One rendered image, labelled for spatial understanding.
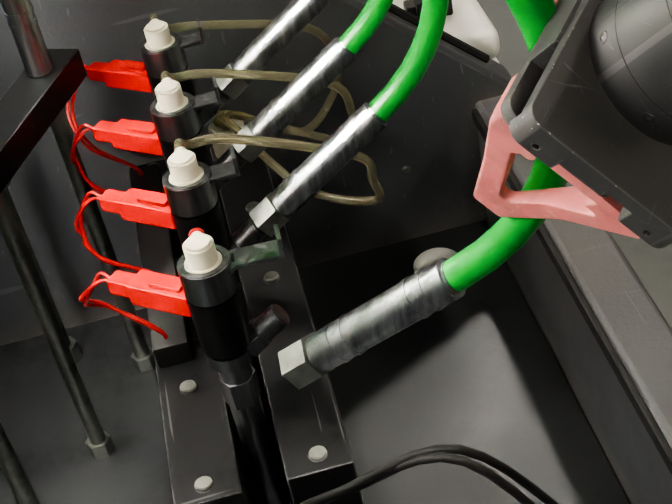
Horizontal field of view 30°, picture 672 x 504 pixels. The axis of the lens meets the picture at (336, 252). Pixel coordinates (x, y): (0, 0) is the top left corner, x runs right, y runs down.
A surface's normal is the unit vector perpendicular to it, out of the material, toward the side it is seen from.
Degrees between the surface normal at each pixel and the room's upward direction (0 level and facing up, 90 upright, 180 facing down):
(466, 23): 0
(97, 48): 90
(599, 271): 0
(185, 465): 0
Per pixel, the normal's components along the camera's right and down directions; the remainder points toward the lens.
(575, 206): -0.59, -0.66
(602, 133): 0.41, -0.30
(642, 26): -0.89, 0.08
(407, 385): -0.16, -0.76
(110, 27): 0.20, 0.59
